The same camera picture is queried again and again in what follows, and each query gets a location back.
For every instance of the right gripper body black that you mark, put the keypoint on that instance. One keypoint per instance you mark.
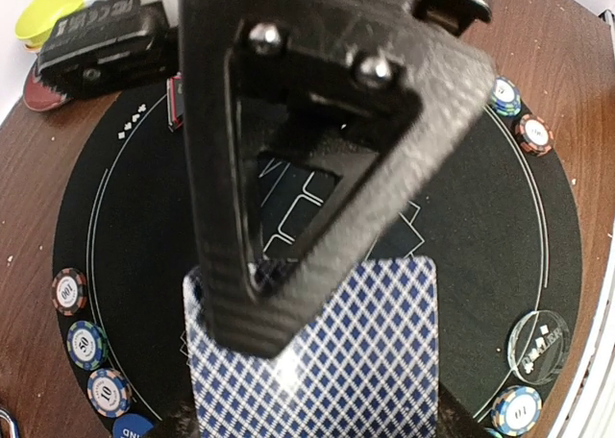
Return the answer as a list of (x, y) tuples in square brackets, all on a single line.
[(455, 16)]

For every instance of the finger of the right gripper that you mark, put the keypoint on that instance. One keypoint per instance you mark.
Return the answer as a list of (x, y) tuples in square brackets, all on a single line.
[(360, 89)]

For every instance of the green chip stack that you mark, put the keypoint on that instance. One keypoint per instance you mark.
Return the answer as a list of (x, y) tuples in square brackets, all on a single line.
[(505, 98), (86, 345)]

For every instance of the red black triangle dealer marker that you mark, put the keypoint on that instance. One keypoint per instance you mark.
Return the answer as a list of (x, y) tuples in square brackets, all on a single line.
[(175, 102)]

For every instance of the white chip stack front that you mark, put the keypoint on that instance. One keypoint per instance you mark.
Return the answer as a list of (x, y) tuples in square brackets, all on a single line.
[(516, 410)]

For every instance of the white chip stack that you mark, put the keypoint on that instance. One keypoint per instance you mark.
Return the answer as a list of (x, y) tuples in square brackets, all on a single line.
[(109, 393), (516, 410)]

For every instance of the blue round blind button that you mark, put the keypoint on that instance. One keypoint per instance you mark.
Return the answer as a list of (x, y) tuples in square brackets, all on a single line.
[(131, 425)]

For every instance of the round black poker mat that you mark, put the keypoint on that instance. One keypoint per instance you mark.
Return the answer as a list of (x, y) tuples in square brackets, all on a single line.
[(500, 225)]

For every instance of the green striped bowl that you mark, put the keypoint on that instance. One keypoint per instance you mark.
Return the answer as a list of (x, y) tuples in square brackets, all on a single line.
[(34, 26)]

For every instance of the red plate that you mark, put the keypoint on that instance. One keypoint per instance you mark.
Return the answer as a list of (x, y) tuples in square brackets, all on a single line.
[(39, 97)]

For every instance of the clear round dealer puck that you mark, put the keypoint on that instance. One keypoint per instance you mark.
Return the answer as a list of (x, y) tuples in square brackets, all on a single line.
[(538, 346)]

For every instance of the aluminium poker case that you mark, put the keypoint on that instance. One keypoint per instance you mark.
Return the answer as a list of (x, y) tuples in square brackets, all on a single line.
[(7, 418)]

